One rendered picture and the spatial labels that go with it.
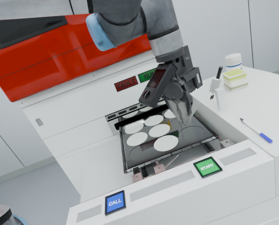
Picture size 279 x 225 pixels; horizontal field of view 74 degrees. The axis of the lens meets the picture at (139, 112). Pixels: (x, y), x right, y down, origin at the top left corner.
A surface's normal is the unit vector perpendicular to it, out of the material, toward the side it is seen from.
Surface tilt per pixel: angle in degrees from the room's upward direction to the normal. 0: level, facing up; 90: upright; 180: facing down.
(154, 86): 31
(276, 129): 0
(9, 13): 149
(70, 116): 90
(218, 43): 90
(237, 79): 90
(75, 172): 90
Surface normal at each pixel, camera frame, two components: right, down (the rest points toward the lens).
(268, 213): 0.15, 0.38
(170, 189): -0.33, -0.85
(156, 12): 0.39, 0.45
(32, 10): 0.18, 0.98
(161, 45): -0.40, 0.52
